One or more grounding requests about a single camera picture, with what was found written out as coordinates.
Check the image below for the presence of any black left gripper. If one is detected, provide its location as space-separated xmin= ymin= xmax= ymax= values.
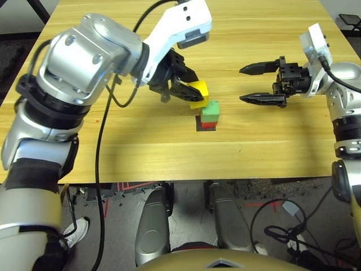
xmin=148 ymin=49 xmax=205 ymax=103

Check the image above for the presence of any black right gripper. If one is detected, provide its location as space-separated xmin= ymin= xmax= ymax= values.
xmin=239 ymin=56 xmax=311 ymax=109

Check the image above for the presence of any yellow wooden block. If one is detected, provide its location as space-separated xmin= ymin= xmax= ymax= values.
xmin=188 ymin=80 xmax=210 ymax=110

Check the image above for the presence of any green wooden block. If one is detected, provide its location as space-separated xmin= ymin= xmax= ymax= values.
xmin=199 ymin=99 xmax=221 ymax=124

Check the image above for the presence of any black stool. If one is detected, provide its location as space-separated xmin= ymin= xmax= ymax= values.
xmin=338 ymin=13 xmax=361 ymax=33

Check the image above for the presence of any grey power adapter box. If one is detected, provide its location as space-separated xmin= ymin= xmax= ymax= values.
xmin=281 ymin=200 xmax=301 ymax=217

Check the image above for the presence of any silver robot right leg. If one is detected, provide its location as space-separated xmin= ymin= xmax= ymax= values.
xmin=204 ymin=182 xmax=256 ymax=252

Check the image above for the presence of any silver robot leg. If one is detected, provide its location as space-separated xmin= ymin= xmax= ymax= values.
xmin=134 ymin=182 xmax=174 ymax=266
xmin=204 ymin=182 xmax=256 ymax=252

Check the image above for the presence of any silver robot left leg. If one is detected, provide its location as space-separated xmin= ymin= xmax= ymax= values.
xmin=134 ymin=182 xmax=174 ymax=266

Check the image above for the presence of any black foam floor mat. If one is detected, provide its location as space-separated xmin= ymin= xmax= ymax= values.
xmin=0 ymin=32 xmax=40 ymax=107

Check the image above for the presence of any gold robot torso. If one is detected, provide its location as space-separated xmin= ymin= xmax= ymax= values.
xmin=135 ymin=248 xmax=311 ymax=271

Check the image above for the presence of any white sneaker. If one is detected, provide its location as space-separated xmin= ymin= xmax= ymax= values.
xmin=62 ymin=216 xmax=90 ymax=248

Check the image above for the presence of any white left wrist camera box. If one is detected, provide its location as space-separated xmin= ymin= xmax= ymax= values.
xmin=142 ymin=0 xmax=213 ymax=86

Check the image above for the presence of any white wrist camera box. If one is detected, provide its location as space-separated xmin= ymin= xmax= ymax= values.
xmin=142 ymin=0 xmax=213 ymax=86
xmin=299 ymin=23 xmax=334 ymax=98

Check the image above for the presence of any short black looped cable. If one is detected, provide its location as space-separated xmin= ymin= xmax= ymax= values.
xmin=106 ymin=76 xmax=140 ymax=108

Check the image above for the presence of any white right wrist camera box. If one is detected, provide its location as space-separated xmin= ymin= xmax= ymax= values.
xmin=299 ymin=23 xmax=334 ymax=98

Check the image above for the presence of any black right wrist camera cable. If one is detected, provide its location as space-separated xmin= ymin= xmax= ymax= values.
xmin=319 ymin=55 xmax=361 ymax=93

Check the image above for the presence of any long black camera cable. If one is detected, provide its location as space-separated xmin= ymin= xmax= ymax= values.
xmin=90 ymin=0 xmax=184 ymax=271

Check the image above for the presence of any black floor cable bundle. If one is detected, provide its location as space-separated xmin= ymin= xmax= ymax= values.
xmin=249 ymin=186 xmax=361 ymax=269

